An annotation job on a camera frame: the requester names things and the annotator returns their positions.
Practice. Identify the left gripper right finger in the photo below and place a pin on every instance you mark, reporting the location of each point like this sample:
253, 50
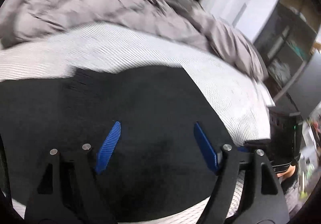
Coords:
246, 189

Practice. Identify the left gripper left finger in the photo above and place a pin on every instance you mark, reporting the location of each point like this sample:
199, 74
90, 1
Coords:
68, 191

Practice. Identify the black pants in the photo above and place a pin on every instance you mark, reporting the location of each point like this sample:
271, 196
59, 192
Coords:
156, 168

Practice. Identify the right hand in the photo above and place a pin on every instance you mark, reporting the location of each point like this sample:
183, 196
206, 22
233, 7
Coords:
288, 173

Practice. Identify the dark open shelf unit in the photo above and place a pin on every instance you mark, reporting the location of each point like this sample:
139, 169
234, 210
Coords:
285, 44

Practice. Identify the white dotted mattress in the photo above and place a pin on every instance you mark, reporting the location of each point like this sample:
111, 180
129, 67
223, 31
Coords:
241, 103

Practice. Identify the grey rumpled comforter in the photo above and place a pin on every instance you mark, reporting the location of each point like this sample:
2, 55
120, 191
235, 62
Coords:
182, 21

